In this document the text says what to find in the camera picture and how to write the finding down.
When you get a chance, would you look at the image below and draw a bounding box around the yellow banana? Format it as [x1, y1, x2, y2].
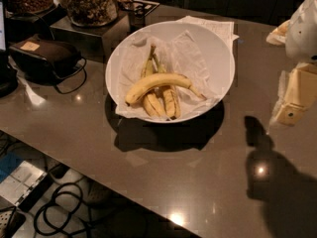
[125, 73, 206, 105]

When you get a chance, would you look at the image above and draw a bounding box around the left lower banana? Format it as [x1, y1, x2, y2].
[141, 45, 165, 117]

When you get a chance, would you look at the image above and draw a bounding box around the glass jar of granola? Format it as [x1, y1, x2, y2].
[61, 0, 118, 27]

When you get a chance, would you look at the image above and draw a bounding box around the dark metal stand block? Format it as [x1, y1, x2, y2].
[51, 12, 130, 62]

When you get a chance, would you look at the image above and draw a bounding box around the white paper liner in bowl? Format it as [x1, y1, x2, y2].
[116, 31, 219, 122]

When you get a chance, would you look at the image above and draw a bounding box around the white paper under bowl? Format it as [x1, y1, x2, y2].
[179, 16, 239, 48]

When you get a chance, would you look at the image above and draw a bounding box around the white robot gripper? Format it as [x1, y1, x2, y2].
[266, 0, 317, 126]

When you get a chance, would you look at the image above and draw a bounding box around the grey box on floor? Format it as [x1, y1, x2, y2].
[0, 161, 47, 206]

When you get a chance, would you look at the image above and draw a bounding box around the screen device on left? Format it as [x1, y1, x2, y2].
[0, 0, 18, 97]

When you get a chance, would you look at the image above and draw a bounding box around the black cable coil on floor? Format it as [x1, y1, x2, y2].
[33, 181, 93, 238]

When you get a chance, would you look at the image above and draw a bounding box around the black terminal cable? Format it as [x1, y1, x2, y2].
[53, 56, 89, 95]

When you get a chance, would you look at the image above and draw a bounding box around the white bowl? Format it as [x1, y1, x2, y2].
[105, 21, 235, 124]

